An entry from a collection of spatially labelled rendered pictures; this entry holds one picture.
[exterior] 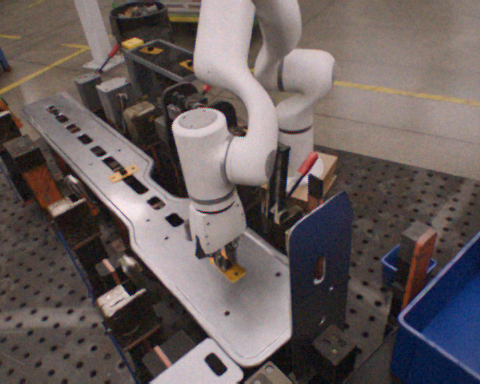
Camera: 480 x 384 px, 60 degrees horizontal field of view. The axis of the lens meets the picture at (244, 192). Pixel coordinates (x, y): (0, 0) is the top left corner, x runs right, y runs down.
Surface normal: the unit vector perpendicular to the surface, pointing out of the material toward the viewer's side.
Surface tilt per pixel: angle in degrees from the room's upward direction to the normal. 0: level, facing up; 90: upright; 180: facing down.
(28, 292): 0
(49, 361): 0
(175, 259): 0
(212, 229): 90
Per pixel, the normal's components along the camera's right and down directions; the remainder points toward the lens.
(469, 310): -0.11, -0.77
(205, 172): -0.21, 0.66
